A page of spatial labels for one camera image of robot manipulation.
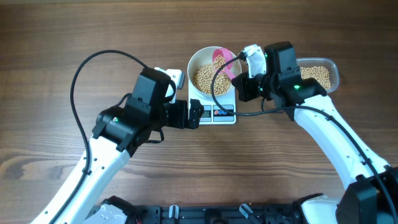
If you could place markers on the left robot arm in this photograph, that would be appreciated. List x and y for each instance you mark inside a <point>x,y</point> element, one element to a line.
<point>117,134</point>

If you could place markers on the pile of soybeans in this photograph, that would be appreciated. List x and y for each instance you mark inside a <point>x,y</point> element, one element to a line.
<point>320,73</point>

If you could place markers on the soybeans in pink scoop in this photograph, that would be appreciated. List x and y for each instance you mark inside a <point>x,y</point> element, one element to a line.
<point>219,61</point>

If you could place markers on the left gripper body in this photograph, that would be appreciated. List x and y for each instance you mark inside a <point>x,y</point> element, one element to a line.
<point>175,114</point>

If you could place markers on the white bowl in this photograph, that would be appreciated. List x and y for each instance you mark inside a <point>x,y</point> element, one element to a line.
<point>204,57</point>

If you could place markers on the white digital kitchen scale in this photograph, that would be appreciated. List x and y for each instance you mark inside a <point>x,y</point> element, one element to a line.
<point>213,114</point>

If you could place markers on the pink plastic measuring scoop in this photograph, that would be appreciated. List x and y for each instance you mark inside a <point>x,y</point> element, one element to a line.
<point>228,56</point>

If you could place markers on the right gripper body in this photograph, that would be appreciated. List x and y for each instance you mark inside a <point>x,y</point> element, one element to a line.
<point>251,87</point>

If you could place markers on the soybeans in white bowl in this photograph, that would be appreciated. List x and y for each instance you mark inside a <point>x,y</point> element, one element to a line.
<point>203,77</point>

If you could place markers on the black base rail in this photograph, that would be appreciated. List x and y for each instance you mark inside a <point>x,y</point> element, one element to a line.
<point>245,213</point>

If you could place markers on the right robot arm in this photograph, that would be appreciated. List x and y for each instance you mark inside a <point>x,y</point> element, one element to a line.
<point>370,182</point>

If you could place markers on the clear plastic container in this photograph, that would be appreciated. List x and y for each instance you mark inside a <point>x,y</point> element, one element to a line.
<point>329,64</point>

